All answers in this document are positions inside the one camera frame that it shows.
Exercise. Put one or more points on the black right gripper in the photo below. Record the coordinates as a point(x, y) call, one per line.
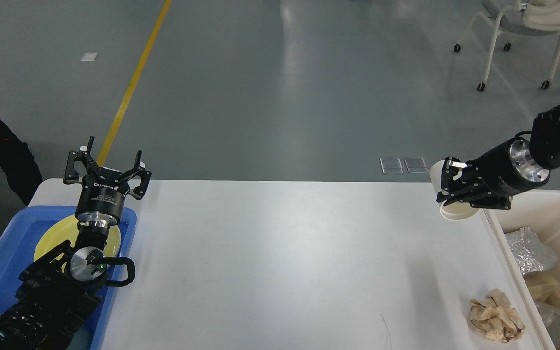
point(504, 171)

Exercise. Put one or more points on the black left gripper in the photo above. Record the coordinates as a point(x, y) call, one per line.
point(101, 199)

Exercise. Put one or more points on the white paper cup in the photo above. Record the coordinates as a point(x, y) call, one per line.
point(457, 211)

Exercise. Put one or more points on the yellow plastic plate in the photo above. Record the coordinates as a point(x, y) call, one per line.
point(66, 229)

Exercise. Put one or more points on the foil tray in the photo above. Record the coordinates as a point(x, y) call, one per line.
point(550, 316)
point(531, 254)

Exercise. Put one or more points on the brown paper ball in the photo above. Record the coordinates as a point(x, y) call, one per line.
point(495, 319)

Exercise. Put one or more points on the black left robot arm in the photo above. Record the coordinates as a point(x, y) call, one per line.
point(58, 291)

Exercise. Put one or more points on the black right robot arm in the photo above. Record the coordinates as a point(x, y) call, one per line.
point(544, 138)

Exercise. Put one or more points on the beige waste bin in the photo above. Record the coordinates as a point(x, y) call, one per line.
point(540, 211)

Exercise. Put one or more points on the brown paper in bin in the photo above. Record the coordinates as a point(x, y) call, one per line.
point(543, 286)

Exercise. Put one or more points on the blue plastic tray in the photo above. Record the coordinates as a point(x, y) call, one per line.
point(17, 247)

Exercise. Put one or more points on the white office chair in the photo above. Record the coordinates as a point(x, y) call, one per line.
point(522, 18)

